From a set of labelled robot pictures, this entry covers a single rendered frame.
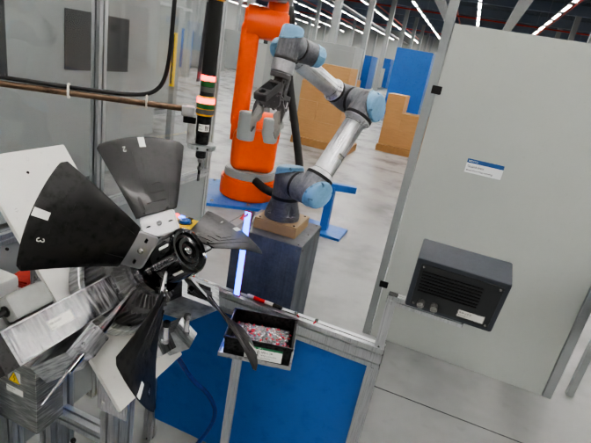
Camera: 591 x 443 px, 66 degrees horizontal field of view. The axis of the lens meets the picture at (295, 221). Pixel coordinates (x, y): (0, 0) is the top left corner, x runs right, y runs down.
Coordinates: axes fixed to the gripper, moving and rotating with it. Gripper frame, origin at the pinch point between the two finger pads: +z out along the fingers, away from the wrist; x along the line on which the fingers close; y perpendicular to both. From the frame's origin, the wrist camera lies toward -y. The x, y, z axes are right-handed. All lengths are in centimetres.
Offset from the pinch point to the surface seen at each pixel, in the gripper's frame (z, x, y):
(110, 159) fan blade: 16, 19, -47
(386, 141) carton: -15, 101, 886
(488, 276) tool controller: 19, -80, -8
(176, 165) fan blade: 13.5, 6.0, -36.3
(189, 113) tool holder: -1.5, -1.4, -47.0
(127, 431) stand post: 94, 0, -39
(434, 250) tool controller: 18, -65, -4
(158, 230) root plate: 29, 0, -47
